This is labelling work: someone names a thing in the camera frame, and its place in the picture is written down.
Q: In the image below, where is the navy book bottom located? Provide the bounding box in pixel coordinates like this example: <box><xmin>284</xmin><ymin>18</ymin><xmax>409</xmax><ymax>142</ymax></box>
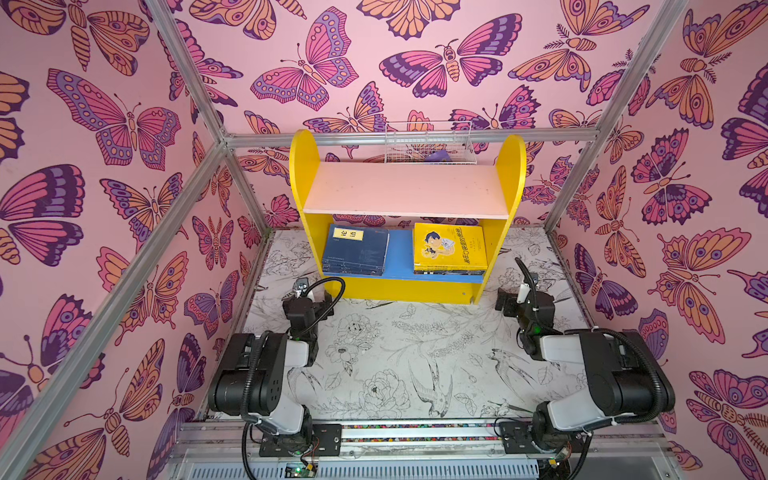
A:
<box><xmin>321</xmin><ymin>224</ymin><xmax>389</xmax><ymax>276</ymax></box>

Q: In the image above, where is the yellow cartoon book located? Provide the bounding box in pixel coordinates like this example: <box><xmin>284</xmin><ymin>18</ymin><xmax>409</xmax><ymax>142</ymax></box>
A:
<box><xmin>412</xmin><ymin>223</ymin><xmax>488</xmax><ymax>275</ymax></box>

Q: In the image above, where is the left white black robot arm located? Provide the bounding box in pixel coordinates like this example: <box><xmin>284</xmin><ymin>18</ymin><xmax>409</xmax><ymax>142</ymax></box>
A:
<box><xmin>207</xmin><ymin>276</ymin><xmax>346</xmax><ymax>457</ymax></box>

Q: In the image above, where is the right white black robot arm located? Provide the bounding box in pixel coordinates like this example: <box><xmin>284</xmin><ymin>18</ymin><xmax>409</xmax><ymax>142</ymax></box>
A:
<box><xmin>496</xmin><ymin>257</ymin><xmax>676</xmax><ymax>451</ymax></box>

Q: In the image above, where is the yellow wooden bookshelf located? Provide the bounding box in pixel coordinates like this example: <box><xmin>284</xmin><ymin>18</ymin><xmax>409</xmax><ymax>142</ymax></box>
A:
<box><xmin>289</xmin><ymin>130</ymin><xmax>527</xmax><ymax>305</ymax></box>

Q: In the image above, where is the small green circuit board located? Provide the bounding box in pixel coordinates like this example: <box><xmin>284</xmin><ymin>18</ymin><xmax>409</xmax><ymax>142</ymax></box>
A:
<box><xmin>284</xmin><ymin>463</ymin><xmax>318</xmax><ymax>479</ymax></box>

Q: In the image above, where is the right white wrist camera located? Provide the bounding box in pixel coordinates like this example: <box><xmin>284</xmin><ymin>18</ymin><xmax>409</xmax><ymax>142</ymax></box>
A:
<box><xmin>516</xmin><ymin>282</ymin><xmax>531</xmax><ymax>304</ymax></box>

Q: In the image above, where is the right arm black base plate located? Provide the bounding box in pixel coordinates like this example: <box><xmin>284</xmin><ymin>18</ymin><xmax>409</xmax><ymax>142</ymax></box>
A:
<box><xmin>494</xmin><ymin>418</ymin><xmax>584</xmax><ymax>457</ymax></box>

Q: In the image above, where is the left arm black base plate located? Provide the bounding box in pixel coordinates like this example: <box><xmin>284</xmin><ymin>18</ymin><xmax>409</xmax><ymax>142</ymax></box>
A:
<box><xmin>259</xmin><ymin>424</ymin><xmax>342</xmax><ymax>458</ymax></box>

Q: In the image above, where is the aluminium mounting rail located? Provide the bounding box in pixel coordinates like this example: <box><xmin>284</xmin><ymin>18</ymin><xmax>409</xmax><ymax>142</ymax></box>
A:
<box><xmin>160</xmin><ymin>419</ymin><xmax>686</xmax><ymax>479</ymax></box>

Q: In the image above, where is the clear wire basket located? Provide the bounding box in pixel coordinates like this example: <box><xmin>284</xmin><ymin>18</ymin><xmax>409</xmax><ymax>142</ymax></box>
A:
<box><xmin>382</xmin><ymin>120</ymin><xmax>477</xmax><ymax>165</ymax></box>

